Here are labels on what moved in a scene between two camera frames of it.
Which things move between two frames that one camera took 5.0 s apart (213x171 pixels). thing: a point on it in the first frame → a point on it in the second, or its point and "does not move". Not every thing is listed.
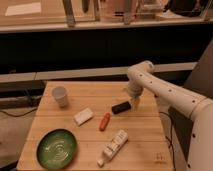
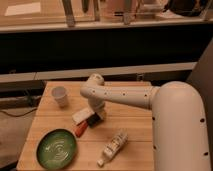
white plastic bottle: x=116 y=143 does not move
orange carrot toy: x=104 y=121 → x=80 y=128
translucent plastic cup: x=60 y=93 does not move
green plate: x=57 y=148 does not move
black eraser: x=119 y=108 → x=93 y=120
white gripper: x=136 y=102 → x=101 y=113
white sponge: x=83 y=117 does not move
